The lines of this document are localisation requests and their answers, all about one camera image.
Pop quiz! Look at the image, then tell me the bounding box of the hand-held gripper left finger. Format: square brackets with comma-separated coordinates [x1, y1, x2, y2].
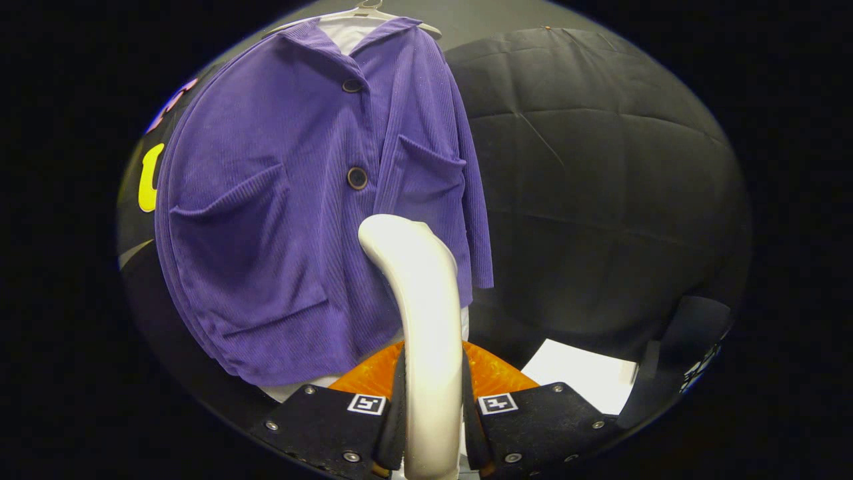
[250, 342, 407, 480]

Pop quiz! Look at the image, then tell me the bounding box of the purple corduroy jacket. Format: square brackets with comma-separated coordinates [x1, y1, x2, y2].
[153, 17, 495, 387]

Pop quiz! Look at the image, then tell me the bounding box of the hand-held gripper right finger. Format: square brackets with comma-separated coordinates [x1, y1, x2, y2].
[461, 342, 624, 477]

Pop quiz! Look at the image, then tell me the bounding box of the white flat board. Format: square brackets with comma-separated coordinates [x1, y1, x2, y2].
[522, 339, 638, 415]

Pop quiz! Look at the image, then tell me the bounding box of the white clothes hanger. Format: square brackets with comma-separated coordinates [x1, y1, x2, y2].
[267, 0, 442, 37]

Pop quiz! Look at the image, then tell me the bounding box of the white shirt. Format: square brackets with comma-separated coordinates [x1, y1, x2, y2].
[259, 15, 470, 404]

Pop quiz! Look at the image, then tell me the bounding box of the white garment steamer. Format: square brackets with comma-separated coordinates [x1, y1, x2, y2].
[358, 213, 467, 480]

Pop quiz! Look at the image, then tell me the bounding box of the dark bulky object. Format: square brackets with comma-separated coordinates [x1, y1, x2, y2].
[616, 295, 734, 431]

